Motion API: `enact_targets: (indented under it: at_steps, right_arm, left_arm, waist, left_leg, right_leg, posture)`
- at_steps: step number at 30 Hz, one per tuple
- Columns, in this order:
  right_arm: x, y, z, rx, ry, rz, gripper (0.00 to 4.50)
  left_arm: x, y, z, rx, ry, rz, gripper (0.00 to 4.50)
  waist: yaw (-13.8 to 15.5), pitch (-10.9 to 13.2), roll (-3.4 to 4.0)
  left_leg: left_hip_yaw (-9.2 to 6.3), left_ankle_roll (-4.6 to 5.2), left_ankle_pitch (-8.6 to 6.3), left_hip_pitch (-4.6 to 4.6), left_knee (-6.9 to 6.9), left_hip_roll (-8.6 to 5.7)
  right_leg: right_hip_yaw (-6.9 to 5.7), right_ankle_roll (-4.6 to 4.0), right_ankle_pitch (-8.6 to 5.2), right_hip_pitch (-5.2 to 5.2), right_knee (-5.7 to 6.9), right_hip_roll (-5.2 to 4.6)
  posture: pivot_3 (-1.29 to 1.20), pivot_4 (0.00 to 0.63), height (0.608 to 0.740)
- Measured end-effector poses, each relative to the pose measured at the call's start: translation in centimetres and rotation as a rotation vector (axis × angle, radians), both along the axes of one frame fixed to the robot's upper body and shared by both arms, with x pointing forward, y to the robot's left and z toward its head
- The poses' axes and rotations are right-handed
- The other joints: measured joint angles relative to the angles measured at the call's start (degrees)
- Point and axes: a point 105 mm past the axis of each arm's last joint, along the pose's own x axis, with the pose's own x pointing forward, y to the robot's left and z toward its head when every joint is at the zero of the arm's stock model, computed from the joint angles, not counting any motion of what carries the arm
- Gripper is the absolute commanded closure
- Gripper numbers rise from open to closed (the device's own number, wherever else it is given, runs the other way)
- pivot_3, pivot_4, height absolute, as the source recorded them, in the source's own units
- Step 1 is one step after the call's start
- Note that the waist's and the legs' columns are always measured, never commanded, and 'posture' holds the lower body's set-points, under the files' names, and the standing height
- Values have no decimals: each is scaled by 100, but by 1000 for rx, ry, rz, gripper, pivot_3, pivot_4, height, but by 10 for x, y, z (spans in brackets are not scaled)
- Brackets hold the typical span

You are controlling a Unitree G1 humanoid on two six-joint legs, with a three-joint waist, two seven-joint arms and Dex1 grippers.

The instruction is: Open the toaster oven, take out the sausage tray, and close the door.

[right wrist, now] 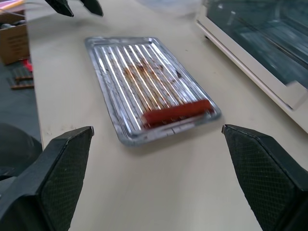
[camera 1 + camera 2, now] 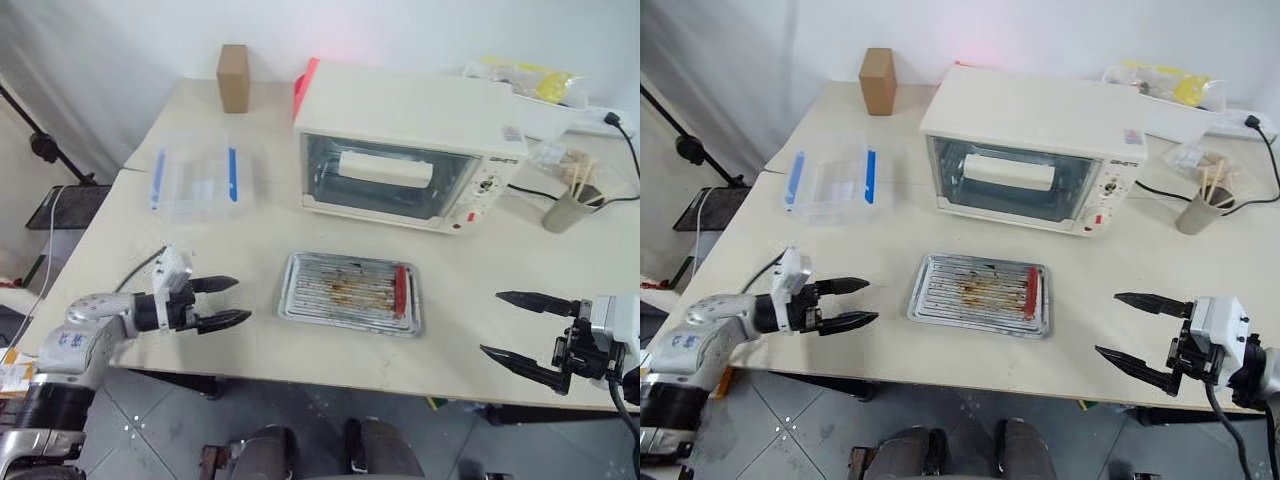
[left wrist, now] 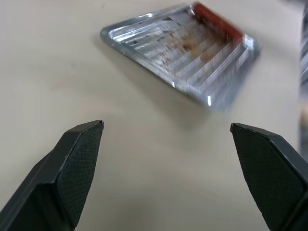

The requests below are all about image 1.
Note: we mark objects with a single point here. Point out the dark rounded robot body part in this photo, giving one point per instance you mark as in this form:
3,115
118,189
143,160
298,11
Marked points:
16,149

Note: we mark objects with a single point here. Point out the white toaster oven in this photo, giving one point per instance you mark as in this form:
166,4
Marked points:
260,48

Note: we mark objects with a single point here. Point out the red sausage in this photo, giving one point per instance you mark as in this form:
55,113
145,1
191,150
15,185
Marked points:
178,111

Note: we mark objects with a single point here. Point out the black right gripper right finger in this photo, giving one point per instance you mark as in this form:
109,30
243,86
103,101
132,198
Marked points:
269,178

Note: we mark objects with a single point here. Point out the red object on floor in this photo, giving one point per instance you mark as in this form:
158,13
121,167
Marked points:
28,65

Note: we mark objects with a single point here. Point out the ribbed silver baking tray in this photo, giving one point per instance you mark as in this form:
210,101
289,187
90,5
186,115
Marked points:
134,79

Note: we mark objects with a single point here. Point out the brown cardboard box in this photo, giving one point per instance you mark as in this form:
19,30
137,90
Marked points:
14,43

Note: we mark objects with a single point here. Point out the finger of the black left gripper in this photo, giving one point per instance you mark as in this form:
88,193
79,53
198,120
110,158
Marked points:
60,6
92,6

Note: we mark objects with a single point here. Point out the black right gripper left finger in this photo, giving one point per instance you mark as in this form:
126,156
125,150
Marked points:
48,187

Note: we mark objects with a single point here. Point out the dark slatted wooden rack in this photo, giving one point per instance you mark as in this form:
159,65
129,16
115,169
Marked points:
21,79

